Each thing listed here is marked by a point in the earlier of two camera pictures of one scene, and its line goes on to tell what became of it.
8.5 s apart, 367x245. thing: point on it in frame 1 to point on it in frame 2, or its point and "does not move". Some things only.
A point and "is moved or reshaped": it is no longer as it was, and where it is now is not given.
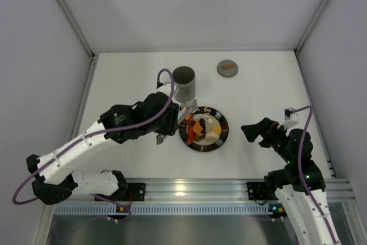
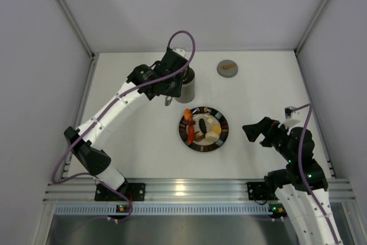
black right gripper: x=266 y=133 does not move
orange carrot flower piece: x=188 y=117 is moved or reshaped
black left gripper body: x=172 y=119 to x=175 y=89
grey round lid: x=227 y=68 does not move
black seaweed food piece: x=202 y=124 does not move
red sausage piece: x=190 y=136 does not move
